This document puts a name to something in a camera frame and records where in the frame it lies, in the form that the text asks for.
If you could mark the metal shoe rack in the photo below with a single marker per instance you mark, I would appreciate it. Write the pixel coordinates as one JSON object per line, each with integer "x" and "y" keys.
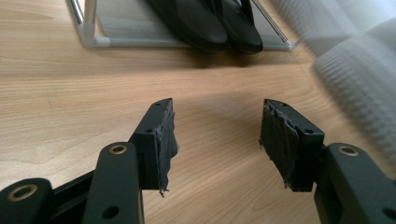
{"x": 130, "y": 28}

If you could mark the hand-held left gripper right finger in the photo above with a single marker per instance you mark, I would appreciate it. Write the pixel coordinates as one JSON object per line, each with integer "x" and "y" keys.
{"x": 292, "y": 149}

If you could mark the black slipper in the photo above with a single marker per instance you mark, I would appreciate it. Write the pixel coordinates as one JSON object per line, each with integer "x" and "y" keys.
{"x": 199, "y": 28}
{"x": 243, "y": 31}

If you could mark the white sneaker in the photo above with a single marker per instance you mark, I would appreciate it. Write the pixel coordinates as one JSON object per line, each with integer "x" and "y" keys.
{"x": 361, "y": 87}

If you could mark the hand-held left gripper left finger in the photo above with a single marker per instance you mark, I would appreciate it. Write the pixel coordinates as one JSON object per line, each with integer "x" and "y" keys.
{"x": 154, "y": 146}

